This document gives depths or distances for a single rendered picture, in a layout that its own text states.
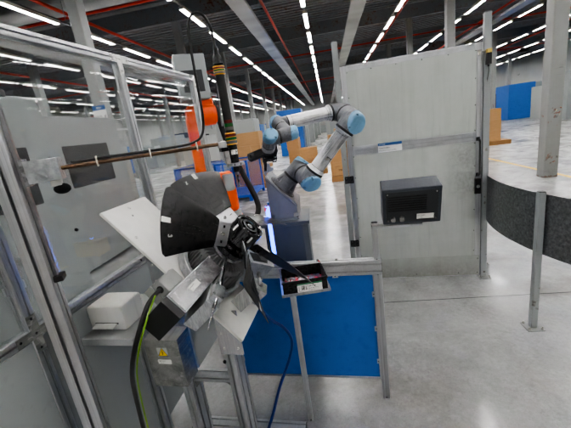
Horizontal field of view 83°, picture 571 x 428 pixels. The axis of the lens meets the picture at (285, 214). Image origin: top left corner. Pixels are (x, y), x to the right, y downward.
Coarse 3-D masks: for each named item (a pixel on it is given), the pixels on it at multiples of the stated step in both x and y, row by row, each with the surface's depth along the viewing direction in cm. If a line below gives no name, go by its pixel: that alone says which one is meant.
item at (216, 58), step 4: (216, 48) 117; (216, 52) 117; (212, 56) 118; (216, 56) 117; (220, 56) 118; (212, 60) 118; (216, 60) 117; (220, 60) 118; (216, 64) 121; (220, 64) 121; (232, 144) 125; (236, 144) 126; (232, 148) 125; (236, 148) 126; (232, 152) 126; (236, 152) 126; (232, 156) 126; (236, 156) 127; (232, 160) 127; (236, 160) 127; (236, 168) 128
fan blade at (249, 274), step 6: (246, 252) 113; (246, 258) 108; (246, 264) 105; (246, 270) 102; (246, 276) 99; (252, 276) 106; (246, 282) 97; (252, 282) 103; (246, 288) 95; (252, 288) 100; (252, 294) 98; (252, 300) 96; (258, 300) 103; (258, 306) 99
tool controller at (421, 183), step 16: (432, 176) 152; (384, 192) 149; (400, 192) 147; (416, 192) 146; (432, 192) 145; (384, 208) 153; (400, 208) 151; (416, 208) 150; (432, 208) 149; (384, 224) 158
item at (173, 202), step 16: (176, 192) 105; (176, 208) 103; (192, 208) 108; (160, 224) 98; (176, 224) 102; (192, 224) 107; (208, 224) 113; (176, 240) 102; (192, 240) 107; (208, 240) 113
